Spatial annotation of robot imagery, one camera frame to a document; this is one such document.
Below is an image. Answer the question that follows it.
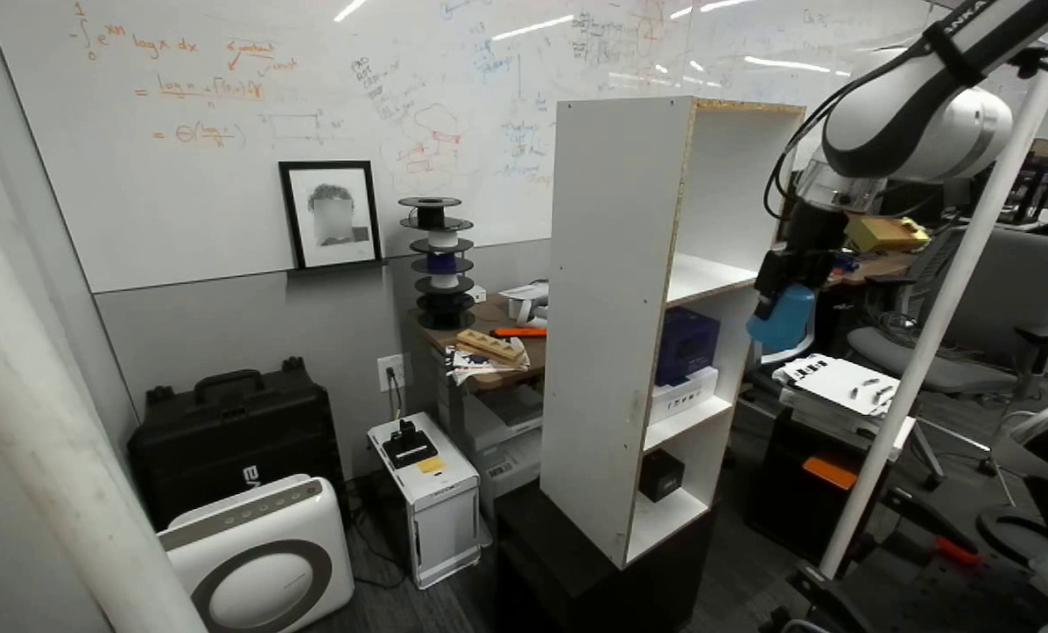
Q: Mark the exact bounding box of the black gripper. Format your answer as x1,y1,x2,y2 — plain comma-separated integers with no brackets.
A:
750,201,850,324

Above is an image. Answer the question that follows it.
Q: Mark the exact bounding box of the blue cup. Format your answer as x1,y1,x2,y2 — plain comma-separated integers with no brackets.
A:
742,283,821,358

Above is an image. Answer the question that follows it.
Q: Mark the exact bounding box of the white shelf unit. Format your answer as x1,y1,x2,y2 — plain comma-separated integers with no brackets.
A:
537,96,809,573

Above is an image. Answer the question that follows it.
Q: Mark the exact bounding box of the white control panel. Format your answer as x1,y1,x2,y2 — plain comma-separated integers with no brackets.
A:
771,349,904,423

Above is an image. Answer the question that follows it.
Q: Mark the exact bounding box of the yellow object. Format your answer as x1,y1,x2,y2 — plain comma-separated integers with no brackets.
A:
844,210,934,257

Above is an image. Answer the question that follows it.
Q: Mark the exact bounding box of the dark blue box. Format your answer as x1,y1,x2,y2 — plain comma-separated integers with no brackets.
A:
655,306,723,387

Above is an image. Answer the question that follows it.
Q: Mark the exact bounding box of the white storage box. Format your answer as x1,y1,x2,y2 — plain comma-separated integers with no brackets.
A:
648,363,723,430

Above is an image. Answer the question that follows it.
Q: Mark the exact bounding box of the white plastic pipe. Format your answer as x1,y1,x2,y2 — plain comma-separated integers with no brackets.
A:
0,186,211,633
817,16,1048,581

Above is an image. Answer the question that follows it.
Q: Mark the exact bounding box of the black case orange label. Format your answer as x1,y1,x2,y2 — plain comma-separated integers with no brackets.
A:
746,409,921,560

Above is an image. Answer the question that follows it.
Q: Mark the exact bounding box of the grey office chair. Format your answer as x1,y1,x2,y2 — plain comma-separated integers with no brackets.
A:
844,220,1048,404

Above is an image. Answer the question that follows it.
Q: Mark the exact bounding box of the small black device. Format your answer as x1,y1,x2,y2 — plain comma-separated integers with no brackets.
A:
637,446,689,505

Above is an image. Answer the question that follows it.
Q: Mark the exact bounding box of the white mug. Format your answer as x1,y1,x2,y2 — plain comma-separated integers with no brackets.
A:
503,277,553,327

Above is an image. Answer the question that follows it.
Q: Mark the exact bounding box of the tan wooden object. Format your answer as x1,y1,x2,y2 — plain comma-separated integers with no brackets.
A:
448,324,533,394

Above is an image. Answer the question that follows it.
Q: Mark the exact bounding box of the cluttered grey desk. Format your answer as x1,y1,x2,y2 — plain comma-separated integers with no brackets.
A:
409,293,553,502

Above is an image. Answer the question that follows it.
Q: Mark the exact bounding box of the dark office chair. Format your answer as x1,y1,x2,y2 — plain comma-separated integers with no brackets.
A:
972,394,1048,596

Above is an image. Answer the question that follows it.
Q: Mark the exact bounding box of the black filament spool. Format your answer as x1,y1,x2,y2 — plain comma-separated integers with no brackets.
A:
411,290,483,334
399,195,467,236

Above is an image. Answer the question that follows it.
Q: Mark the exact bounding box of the blue filament spool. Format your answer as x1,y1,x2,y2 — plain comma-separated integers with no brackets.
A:
411,257,479,294

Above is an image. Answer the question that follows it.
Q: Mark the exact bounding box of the white filament spool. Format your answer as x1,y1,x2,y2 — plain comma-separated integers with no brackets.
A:
403,227,479,269

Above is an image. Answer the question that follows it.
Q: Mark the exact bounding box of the black stand box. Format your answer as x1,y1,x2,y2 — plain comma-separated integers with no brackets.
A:
491,478,728,633

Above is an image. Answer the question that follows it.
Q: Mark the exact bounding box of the black charger device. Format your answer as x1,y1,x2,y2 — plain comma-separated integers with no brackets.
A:
380,415,442,471

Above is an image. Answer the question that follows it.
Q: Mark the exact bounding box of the framed portrait photo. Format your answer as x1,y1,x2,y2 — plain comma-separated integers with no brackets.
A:
275,158,387,277

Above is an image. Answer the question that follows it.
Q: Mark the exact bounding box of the whiteboard with writing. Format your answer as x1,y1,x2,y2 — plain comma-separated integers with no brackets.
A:
0,0,1048,294

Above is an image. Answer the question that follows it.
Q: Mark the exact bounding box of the large black hard case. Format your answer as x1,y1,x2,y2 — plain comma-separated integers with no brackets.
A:
123,356,347,533

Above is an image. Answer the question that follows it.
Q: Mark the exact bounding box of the white air purifier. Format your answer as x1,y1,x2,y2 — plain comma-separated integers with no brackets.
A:
155,471,360,633

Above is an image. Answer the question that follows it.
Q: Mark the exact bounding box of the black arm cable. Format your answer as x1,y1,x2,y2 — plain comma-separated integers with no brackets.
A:
758,63,904,225

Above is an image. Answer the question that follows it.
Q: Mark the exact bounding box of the red handled tool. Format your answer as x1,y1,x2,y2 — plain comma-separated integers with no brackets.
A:
927,530,989,576

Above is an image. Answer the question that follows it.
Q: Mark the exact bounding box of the white wall outlet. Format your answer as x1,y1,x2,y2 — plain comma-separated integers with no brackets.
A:
374,352,411,399

